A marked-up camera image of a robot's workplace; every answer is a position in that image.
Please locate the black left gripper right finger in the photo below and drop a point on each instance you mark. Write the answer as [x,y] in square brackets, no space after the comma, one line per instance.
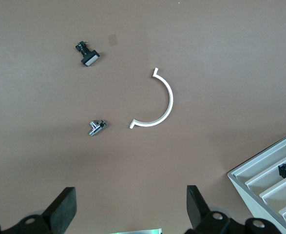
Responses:
[196,207]

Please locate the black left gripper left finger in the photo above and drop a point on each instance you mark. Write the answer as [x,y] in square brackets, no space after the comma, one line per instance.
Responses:
[60,209]

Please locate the white drawer cabinet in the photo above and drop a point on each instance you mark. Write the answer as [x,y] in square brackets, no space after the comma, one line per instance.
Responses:
[245,195]

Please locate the chrome metal fitting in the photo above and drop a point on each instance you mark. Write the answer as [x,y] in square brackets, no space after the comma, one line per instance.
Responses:
[95,128]

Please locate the white semicircular bracket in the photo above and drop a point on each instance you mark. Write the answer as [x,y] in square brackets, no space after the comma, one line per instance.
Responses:
[170,100]

